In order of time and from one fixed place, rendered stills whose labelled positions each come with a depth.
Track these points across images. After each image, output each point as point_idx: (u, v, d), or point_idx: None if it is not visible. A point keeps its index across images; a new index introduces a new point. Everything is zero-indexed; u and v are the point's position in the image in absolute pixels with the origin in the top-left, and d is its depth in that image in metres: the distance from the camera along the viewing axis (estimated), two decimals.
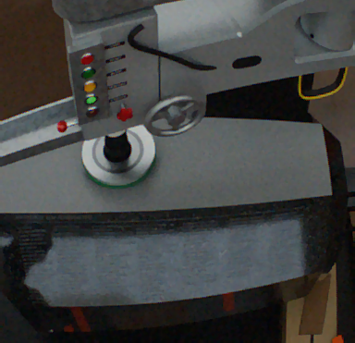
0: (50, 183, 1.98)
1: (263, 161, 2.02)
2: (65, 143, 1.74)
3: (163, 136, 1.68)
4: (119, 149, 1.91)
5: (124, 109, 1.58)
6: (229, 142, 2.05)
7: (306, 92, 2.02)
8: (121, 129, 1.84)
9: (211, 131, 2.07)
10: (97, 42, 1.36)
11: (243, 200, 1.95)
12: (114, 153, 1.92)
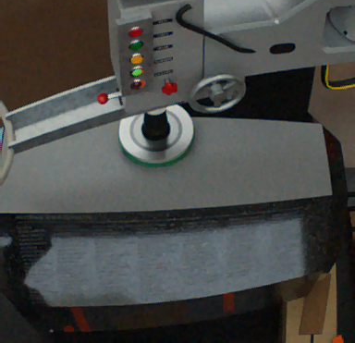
0: (50, 183, 1.98)
1: (263, 161, 2.02)
2: (104, 122, 1.81)
3: (205, 112, 1.72)
4: (159, 128, 1.96)
5: (168, 83, 1.62)
6: (229, 142, 2.05)
7: (332, 83, 2.05)
8: (162, 108, 1.89)
9: (211, 131, 2.07)
10: (146, 18, 1.40)
11: (243, 200, 1.95)
12: (153, 132, 1.97)
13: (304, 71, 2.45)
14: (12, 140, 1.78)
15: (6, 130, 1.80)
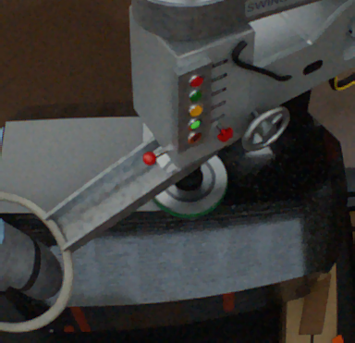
0: (50, 183, 1.98)
1: (263, 161, 2.02)
2: (155, 194, 1.78)
3: (256, 150, 1.66)
4: (196, 177, 1.90)
5: (225, 129, 1.55)
6: None
7: (338, 84, 2.05)
8: None
9: None
10: (206, 62, 1.33)
11: (243, 200, 1.95)
12: (189, 182, 1.91)
13: None
14: (63, 240, 1.77)
15: (51, 232, 1.80)
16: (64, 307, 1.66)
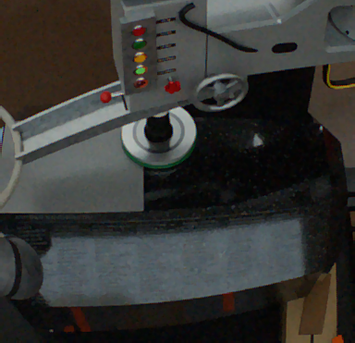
0: (50, 183, 1.98)
1: (263, 161, 2.02)
2: (110, 128, 1.84)
3: (208, 111, 1.72)
4: (162, 129, 1.97)
5: (172, 81, 1.62)
6: (229, 142, 2.05)
7: (334, 82, 2.05)
8: (165, 110, 1.90)
9: (211, 131, 2.07)
10: (150, 16, 1.40)
11: (243, 200, 1.95)
12: (155, 134, 1.99)
13: (304, 71, 2.45)
14: (19, 151, 1.84)
15: (13, 141, 1.87)
16: None
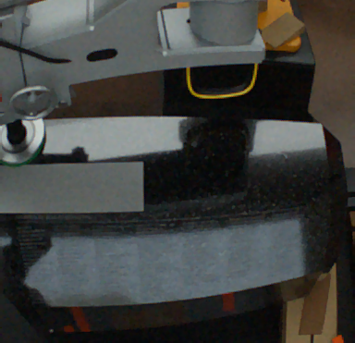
0: (50, 183, 1.98)
1: (263, 161, 2.02)
2: None
3: (25, 119, 1.72)
4: (14, 133, 1.98)
5: None
6: (229, 142, 2.05)
7: (201, 91, 2.01)
8: None
9: (211, 131, 2.07)
10: None
11: (243, 200, 1.95)
12: (10, 137, 1.99)
13: (304, 71, 2.45)
14: None
15: None
16: None
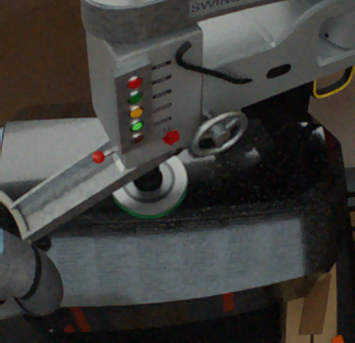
0: None
1: (263, 161, 2.02)
2: (109, 192, 1.79)
3: (208, 154, 1.65)
4: (153, 177, 1.90)
5: (170, 132, 1.55)
6: None
7: (319, 91, 2.03)
8: None
9: None
10: (145, 64, 1.32)
11: (243, 200, 1.95)
12: (147, 183, 1.91)
13: None
14: (25, 230, 1.79)
15: (16, 221, 1.82)
16: None
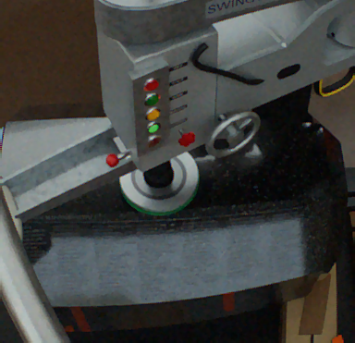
0: None
1: (263, 161, 2.02)
2: (113, 177, 1.69)
3: (222, 155, 1.65)
4: (165, 174, 1.87)
5: (186, 134, 1.54)
6: None
7: (324, 90, 2.03)
8: None
9: None
10: (163, 66, 1.32)
11: (243, 200, 1.95)
12: (158, 180, 1.88)
13: None
14: (16, 208, 1.61)
15: (5, 198, 1.63)
16: None
